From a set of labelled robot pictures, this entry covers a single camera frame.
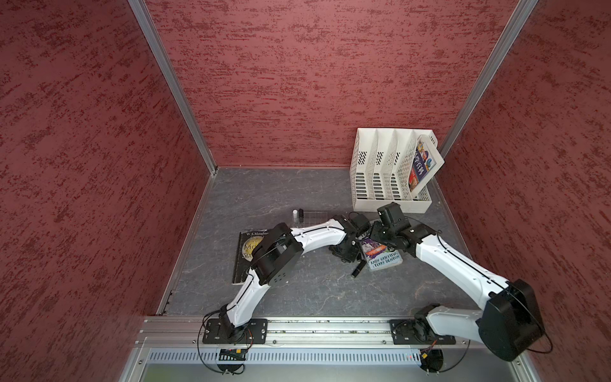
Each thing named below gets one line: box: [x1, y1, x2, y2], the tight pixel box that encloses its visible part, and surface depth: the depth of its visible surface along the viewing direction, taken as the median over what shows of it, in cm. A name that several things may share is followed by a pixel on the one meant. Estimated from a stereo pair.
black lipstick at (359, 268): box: [350, 259, 367, 279], surface depth 88 cm
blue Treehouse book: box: [359, 237, 404, 272], surface depth 89 cm
